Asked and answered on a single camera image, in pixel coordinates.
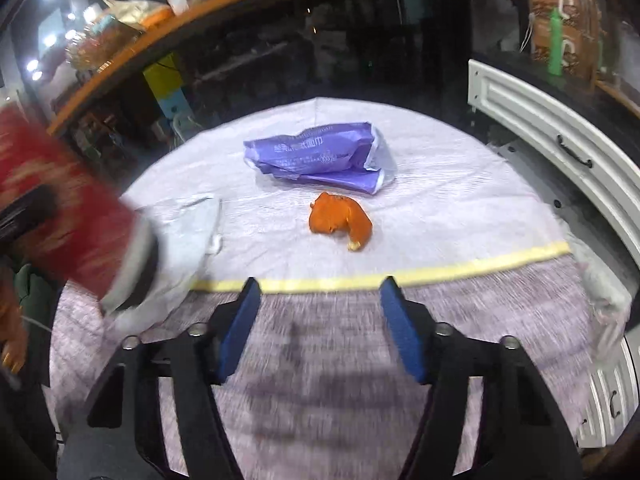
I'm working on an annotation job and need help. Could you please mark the long wooden counter shelf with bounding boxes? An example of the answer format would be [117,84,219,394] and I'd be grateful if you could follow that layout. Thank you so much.
[46,0,532,137]

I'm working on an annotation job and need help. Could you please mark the golden snack bag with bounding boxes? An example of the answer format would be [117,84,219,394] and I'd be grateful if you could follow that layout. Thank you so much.
[96,0,172,32]

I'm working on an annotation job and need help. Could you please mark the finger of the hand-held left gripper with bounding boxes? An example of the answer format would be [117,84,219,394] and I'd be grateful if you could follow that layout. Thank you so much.
[0,185,57,247]

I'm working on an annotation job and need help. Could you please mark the blue box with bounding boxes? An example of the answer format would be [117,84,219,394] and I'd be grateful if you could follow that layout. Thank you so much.
[159,89,195,137]

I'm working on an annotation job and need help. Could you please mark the brown cardboard hook display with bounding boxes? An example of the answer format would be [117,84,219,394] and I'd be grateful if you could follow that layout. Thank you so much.
[526,0,603,92]

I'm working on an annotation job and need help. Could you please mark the purple tissue packet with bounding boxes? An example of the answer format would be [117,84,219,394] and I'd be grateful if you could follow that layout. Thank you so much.
[243,122,397,196]

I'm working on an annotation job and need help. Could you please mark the orange peel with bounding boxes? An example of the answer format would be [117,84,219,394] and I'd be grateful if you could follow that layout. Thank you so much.
[308,191,374,253]

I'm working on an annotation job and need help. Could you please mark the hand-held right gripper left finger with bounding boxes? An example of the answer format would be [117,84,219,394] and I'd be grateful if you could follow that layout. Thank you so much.
[59,276,262,480]

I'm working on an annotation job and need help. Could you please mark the yellow box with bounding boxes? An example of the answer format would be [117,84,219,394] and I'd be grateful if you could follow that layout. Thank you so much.
[141,54,184,100]

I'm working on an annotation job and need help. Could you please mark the green bottle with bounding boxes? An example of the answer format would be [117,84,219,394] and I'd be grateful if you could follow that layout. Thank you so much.
[546,6,566,78]

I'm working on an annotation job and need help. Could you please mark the red and white cup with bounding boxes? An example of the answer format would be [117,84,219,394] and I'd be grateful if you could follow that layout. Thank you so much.
[0,105,162,322]

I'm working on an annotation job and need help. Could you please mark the golden wire basket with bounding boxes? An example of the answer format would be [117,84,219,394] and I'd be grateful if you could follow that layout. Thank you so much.
[64,21,132,75]

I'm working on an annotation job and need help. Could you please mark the person's left hand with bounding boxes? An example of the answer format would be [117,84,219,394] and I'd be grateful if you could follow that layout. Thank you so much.
[0,280,26,376]

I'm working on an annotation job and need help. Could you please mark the small white cabinet drawers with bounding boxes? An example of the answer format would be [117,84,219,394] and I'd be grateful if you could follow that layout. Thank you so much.
[574,342,640,450]

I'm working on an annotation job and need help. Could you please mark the dark green clothing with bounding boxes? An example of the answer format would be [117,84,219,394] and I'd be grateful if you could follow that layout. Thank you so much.
[12,259,67,388]

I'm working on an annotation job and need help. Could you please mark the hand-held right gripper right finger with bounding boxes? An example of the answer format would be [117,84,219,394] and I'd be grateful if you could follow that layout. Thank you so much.
[379,276,585,480]

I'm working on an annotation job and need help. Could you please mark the white paper bag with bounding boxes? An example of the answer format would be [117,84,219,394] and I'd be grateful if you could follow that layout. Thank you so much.
[106,191,224,335]

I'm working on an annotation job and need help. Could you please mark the large white cabinet drawer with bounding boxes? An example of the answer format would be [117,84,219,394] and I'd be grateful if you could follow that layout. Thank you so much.
[466,58,640,272]

